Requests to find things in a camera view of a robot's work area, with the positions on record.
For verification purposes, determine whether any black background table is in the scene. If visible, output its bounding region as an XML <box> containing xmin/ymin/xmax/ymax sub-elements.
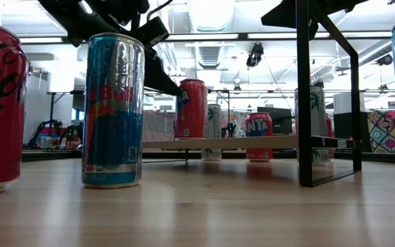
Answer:
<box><xmin>45</xmin><ymin>89</ymin><xmax>86</xmax><ymax>126</ymax></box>

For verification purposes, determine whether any tall white Celsius can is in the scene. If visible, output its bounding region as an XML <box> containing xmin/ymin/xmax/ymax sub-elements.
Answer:
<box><xmin>294</xmin><ymin>85</ymin><xmax>331</xmax><ymax>167</ymax></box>

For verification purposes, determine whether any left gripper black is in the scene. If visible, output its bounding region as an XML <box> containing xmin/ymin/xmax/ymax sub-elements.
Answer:
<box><xmin>87</xmin><ymin>0</ymin><xmax>184</xmax><ymax>97</ymax></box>

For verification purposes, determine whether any colourful patchwork quilt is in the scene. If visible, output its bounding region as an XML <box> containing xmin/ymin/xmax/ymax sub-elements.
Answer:
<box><xmin>367</xmin><ymin>109</ymin><xmax>395</xmax><ymax>154</ymax></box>

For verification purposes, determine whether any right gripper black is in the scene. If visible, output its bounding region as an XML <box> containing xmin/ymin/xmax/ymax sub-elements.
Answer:
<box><xmin>261</xmin><ymin>0</ymin><xmax>370</xmax><ymax>32</ymax></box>

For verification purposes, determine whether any black aluminium rig frame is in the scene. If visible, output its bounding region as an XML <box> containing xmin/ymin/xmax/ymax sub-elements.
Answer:
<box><xmin>21</xmin><ymin>149</ymin><xmax>395</xmax><ymax>164</ymax></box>

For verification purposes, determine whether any black background monitor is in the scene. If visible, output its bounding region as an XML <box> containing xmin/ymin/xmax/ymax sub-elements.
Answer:
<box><xmin>257</xmin><ymin>106</ymin><xmax>294</xmax><ymax>134</ymax></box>

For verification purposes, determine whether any black floor cabinet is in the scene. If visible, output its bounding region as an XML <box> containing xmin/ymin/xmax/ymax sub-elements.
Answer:
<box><xmin>333</xmin><ymin>112</ymin><xmax>370</xmax><ymax>152</ymax></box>

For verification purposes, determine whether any red Fanta can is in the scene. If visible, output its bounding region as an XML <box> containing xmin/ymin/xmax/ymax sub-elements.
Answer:
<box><xmin>174</xmin><ymin>78</ymin><xmax>209</xmax><ymax>141</ymax></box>
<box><xmin>244</xmin><ymin>111</ymin><xmax>274</xmax><ymax>163</ymax></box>

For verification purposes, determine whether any black overhead camera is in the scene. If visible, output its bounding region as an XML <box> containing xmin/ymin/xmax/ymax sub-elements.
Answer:
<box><xmin>246</xmin><ymin>43</ymin><xmax>265</xmax><ymax>69</ymax></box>

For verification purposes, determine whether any tall white palm print can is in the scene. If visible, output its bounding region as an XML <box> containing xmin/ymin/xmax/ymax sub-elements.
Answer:
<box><xmin>201</xmin><ymin>104</ymin><xmax>223</xmax><ymax>162</ymax></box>

